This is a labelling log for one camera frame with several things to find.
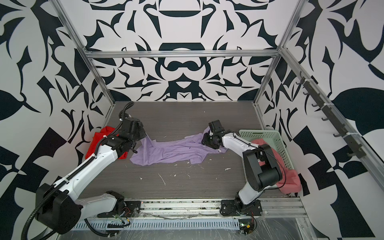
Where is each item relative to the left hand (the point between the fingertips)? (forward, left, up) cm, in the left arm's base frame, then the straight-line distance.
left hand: (140, 126), depth 81 cm
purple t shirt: (-5, -26, -18) cm, 33 cm away
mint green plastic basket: (+1, -80, -16) cm, 81 cm away
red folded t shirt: (-2, +35, -19) cm, 40 cm away
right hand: (-2, -35, -14) cm, 38 cm away
